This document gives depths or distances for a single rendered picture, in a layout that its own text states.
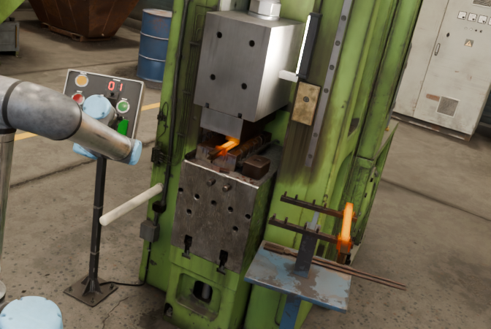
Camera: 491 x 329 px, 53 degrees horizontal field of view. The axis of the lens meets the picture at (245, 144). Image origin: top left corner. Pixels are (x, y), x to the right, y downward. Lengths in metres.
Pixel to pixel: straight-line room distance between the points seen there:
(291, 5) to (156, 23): 4.36
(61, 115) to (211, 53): 1.00
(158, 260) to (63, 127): 1.65
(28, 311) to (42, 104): 0.55
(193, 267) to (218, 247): 0.19
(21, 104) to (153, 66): 5.61
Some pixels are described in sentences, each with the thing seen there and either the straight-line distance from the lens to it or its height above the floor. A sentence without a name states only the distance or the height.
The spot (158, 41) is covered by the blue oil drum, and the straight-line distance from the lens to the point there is 6.73.
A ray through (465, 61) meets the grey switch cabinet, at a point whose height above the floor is 1.02.
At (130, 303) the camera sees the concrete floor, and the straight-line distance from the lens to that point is 2.82.
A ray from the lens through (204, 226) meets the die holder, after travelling 2.29.
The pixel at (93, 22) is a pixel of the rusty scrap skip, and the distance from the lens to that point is 8.54.
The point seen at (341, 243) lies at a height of 0.96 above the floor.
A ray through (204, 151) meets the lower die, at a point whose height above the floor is 0.96.
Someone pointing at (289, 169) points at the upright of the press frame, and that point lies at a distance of 2.23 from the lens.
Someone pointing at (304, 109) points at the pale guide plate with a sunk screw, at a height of 1.25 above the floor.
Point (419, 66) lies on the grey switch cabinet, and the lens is 7.25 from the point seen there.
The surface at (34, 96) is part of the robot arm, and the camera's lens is 1.24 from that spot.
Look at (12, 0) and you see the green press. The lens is 7.16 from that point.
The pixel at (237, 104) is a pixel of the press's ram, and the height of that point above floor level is 1.22.
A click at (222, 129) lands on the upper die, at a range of 2.16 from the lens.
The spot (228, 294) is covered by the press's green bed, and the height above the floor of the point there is 0.33.
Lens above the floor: 1.81
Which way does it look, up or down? 21 degrees down
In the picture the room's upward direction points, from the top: 11 degrees clockwise
